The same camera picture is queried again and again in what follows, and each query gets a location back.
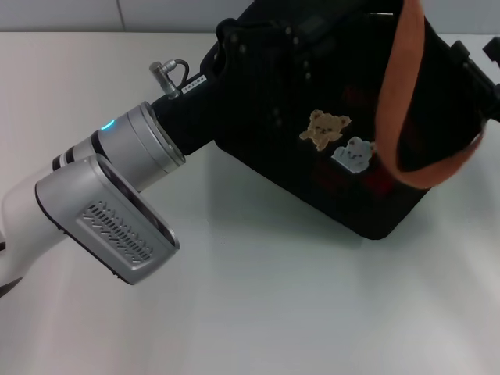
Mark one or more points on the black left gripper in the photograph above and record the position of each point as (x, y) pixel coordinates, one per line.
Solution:
(203, 113)

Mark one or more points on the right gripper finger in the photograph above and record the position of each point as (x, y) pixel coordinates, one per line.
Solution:
(474, 78)
(494, 48)

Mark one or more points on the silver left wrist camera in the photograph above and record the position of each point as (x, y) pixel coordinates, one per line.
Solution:
(117, 226)

